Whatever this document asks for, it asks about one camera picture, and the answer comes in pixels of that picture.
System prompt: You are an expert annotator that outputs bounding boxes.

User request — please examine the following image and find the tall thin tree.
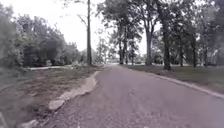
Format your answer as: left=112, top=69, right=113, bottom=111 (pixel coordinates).
left=76, top=0, right=98, bottom=67

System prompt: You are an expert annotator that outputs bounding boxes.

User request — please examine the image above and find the pale concrete kerb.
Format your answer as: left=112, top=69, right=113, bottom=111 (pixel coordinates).
left=146, top=71, right=224, bottom=100
left=18, top=70, right=101, bottom=128

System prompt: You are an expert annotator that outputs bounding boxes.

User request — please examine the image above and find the grey asphalt path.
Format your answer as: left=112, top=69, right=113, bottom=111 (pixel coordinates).
left=39, top=63, right=224, bottom=128

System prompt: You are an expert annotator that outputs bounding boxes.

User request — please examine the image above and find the row of trees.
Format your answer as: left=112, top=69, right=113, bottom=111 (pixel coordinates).
left=96, top=0, right=224, bottom=71

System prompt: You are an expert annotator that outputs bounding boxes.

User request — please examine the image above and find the pale side path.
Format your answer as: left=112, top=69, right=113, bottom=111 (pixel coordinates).
left=28, top=65, right=74, bottom=71

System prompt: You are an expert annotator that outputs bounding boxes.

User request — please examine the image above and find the grass with fallen leaves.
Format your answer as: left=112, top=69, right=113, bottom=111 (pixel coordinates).
left=0, top=64, right=104, bottom=128

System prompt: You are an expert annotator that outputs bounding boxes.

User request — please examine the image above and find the dense group of trees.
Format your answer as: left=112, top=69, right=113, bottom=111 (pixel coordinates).
left=0, top=3, right=88, bottom=69

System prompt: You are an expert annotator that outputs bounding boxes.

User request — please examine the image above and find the grass verge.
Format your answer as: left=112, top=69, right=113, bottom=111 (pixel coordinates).
left=121, top=63, right=224, bottom=94

